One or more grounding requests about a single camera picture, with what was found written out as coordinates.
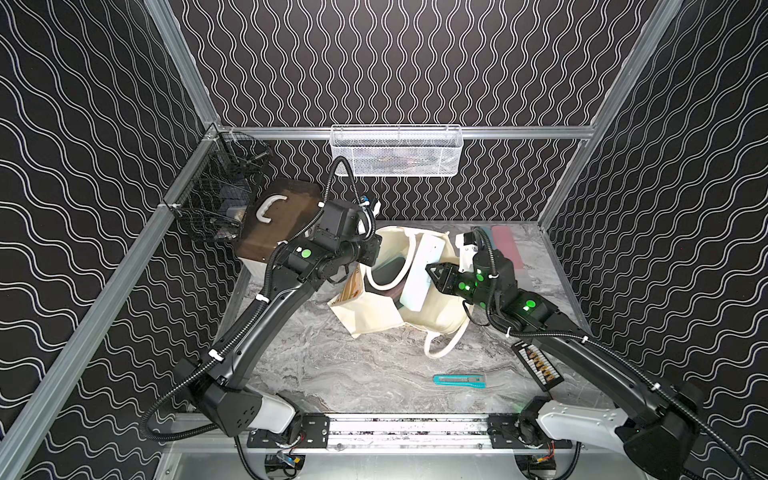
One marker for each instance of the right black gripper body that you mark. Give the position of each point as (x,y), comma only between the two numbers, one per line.
(465,285)

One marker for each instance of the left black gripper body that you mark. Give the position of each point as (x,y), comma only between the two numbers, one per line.
(369,252)

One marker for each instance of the pink pencil case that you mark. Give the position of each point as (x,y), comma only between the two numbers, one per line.
(503,238)

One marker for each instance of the cream canvas tote bag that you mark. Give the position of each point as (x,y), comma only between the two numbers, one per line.
(397,291)

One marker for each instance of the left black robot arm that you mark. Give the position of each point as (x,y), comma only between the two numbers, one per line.
(339,237)

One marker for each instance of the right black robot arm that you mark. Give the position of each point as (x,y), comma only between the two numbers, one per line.
(653,422)

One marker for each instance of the dark grey book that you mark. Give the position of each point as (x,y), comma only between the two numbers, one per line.
(386,277)

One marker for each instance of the brown lidded storage box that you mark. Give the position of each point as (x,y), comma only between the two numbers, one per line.
(277,215)

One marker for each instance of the teal utility knife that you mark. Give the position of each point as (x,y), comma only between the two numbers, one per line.
(476,381)

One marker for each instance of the black card with brown items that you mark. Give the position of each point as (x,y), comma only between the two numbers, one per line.
(538,365)

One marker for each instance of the white wire mesh basket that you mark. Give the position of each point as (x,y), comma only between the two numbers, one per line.
(399,150)

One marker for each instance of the black wire basket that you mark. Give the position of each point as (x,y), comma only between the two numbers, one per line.
(213,207)

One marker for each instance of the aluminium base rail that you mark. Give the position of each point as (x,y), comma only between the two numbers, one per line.
(457,433)

